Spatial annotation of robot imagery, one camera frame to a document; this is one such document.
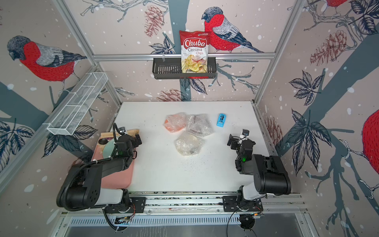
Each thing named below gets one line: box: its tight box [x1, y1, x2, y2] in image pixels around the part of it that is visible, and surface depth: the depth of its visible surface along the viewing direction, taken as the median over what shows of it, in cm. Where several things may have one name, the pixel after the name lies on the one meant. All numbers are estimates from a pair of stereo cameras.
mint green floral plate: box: [102, 138, 116, 159], surface depth 95 cm
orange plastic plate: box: [162, 112, 188, 133], surface depth 105 cm
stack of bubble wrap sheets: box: [174, 132, 206, 157], surface depth 94 cm
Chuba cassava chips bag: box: [179, 30, 212, 74], surface depth 87 cm
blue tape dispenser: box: [216, 113, 227, 128], surface depth 109 cm
